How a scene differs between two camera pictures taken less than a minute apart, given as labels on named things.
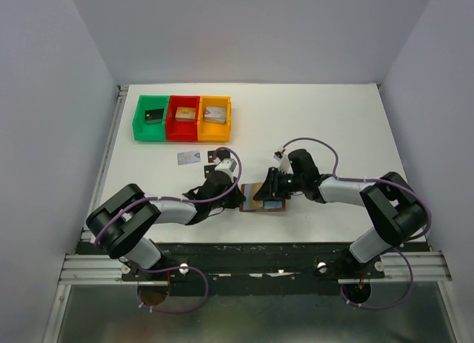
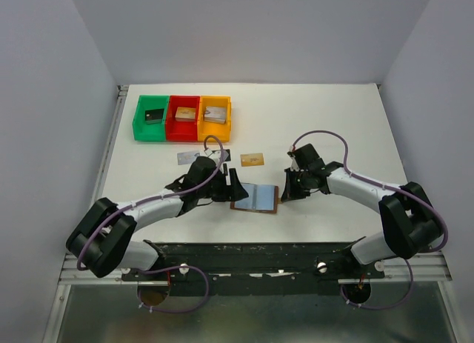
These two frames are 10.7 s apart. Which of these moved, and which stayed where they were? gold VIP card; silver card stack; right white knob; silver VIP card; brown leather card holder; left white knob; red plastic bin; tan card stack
Moved: gold VIP card; brown leather card holder
Stayed: tan card stack; red plastic bin; silver card stack; silver VIP card; right white knob; left white knob
